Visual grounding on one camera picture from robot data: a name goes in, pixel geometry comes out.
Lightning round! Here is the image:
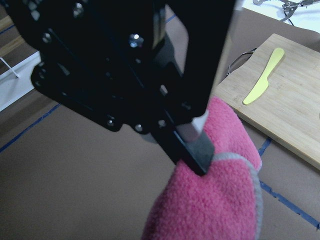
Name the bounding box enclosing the yellow plastic knife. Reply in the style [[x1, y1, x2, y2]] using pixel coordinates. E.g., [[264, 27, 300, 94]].
[[242, 47, 285, 106]]

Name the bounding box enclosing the bamboo cutting board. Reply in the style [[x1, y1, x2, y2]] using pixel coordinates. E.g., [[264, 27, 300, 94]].
[[214, 34, 320, 168]]

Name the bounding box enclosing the pink and grey cloth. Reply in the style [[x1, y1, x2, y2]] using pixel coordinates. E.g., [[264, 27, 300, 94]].
[[142, 97, 263, 240]]

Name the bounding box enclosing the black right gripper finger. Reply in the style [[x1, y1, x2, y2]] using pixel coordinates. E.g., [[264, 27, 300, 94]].
[[176, 110, 209, 143], [152, 115, 215, 176]]

